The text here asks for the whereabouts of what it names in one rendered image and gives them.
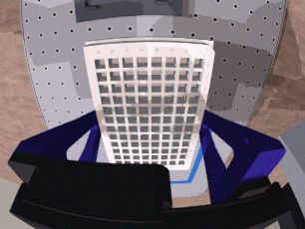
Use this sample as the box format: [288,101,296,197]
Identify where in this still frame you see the blue tape outline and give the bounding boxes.
[170,146,203,184]

